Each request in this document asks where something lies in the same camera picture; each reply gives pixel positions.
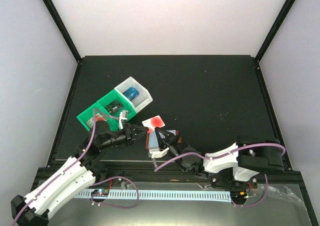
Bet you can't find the brown leather card holder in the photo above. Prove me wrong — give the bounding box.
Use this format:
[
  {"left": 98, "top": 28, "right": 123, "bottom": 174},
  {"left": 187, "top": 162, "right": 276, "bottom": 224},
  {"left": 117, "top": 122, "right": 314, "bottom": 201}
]
[{"left": 145, "top": 130, "right": 182, "bottom": 150}]

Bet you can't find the red white card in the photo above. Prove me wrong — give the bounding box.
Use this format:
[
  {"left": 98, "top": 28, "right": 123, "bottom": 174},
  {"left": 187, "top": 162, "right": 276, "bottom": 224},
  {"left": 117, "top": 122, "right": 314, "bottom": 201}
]
[
  {"left": 142, "top": 115, "right": 165, "bottom": 133},
  {"left": 85, "top": 118, "right": 94, "bottom": 128},
  {"left": 94, "top": 113, "right": 106, "bottom": 122}
]

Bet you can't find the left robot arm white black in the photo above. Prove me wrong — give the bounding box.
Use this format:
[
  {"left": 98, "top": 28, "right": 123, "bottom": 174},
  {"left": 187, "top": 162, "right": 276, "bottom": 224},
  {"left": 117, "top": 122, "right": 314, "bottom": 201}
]
[{"left": 10, "top": 121, "right": 149, "bottom": 225}]

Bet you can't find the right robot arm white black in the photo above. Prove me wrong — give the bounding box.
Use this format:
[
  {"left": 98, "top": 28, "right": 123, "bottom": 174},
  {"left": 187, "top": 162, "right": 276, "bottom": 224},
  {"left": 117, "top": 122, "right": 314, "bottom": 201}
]
[{"left": 148, "top": 127, "right": 286, "bottom": 187}]

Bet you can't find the red white card in bin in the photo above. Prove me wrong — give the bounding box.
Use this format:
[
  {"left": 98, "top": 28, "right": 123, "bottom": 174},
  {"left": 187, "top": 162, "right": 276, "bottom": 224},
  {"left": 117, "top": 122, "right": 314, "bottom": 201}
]
[{"left": 85, "top": 118, "right": 94, "bottom": 128}]

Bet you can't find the green bin at end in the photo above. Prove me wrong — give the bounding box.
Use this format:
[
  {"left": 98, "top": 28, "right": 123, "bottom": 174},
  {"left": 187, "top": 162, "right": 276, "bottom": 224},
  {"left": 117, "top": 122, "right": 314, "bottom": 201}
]
[{"left": 77, "top": 103, "right": 109, "bottom": 131}]

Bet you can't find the white plastic bin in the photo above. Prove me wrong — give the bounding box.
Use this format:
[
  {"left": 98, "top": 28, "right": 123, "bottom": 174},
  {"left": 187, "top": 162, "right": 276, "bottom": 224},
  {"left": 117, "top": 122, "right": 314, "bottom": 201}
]
[{"left": 114, "top": 77, "right": 153, "bottom": 114}]

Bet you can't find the green bin near white bin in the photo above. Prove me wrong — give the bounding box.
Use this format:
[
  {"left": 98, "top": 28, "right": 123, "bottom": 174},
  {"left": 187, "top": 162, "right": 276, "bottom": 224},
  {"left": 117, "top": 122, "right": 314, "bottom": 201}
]
[{"left": 96, "top": 89, "right": 136, "bottom": 121}]

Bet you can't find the small circuit board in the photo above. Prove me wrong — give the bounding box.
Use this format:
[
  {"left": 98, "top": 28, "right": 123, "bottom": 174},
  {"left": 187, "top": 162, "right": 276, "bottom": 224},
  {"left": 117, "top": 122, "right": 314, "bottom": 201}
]
[{"left": 91, "top": 189, "right": 109, "bottom": 197}]

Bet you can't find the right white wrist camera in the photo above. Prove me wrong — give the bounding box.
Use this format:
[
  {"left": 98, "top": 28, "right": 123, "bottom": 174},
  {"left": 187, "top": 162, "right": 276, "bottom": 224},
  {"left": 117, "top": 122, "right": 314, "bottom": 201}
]
[{"left": 148, "top": 147, "right": 169, "bottom": 159}]

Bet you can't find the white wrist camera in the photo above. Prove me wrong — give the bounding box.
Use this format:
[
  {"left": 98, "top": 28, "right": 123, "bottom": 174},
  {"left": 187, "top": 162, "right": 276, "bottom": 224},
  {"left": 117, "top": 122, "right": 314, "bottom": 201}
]
[
  {"left": 118, "top": 110, "right": 129, "bottom": 130},
  {"left": 148, "top": 147, "right": 169, "bottom": 159}
]

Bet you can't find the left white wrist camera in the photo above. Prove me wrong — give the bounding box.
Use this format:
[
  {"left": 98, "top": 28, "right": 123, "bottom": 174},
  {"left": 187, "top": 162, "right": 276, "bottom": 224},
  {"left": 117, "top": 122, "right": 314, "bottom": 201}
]
[{"left": 118, "top": 110, "right": 129, "bottom": 130}]

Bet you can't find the black aluminium front rail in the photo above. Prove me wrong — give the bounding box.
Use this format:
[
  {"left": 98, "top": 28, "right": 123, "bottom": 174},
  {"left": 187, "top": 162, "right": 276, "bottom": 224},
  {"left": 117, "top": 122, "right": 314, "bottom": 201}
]
[{"left": 47, "top": 160, "right": 276, "bottom": 189}]

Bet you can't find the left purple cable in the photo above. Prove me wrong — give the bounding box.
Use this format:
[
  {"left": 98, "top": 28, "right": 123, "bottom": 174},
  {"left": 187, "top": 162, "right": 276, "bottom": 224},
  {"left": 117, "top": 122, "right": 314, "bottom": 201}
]
[{"left": 11, "top": 108, "right": 121, "bottom": 226}]

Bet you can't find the white slotted cable duct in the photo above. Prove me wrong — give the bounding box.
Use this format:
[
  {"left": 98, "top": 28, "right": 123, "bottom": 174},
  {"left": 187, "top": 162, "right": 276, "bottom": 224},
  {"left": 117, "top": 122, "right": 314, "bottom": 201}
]
[{"left": 74, "top": 189, "right": 231, "bottom": 202}]

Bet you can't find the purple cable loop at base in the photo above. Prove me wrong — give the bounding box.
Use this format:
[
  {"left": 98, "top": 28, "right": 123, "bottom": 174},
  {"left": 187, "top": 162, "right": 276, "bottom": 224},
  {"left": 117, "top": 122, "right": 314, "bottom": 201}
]
[{"left": 89, "top": 176, "right": 140, "bottom": 208}]

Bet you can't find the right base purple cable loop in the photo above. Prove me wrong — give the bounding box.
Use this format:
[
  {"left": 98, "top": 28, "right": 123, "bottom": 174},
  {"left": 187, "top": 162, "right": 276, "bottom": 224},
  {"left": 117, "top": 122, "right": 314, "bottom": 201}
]
[{"left": 231, "top": 174, "right": 270, "bottom": 208}]

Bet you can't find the left black frame post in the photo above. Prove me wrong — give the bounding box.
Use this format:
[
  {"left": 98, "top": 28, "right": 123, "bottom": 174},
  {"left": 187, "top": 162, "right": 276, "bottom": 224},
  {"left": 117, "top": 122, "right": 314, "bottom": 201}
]
[{"left": 42, "top": 0, "right": 82, "bottom": 63}]

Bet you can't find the black frame post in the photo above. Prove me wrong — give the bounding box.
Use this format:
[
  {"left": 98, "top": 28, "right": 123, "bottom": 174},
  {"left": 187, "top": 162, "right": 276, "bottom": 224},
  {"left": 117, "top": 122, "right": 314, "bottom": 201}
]
[
  {"left": 255, "top": 0, "right": 296, "bottom": 63},
  {"left": 42, "top": 0, "right": 82, "bottom": 63}
]

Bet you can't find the right black frame post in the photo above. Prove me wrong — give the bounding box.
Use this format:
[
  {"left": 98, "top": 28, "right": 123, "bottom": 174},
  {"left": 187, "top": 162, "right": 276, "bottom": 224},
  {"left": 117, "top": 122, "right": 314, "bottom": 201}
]
[{"left": 255, "top": 0, "right": 296, "bottom": 63}]

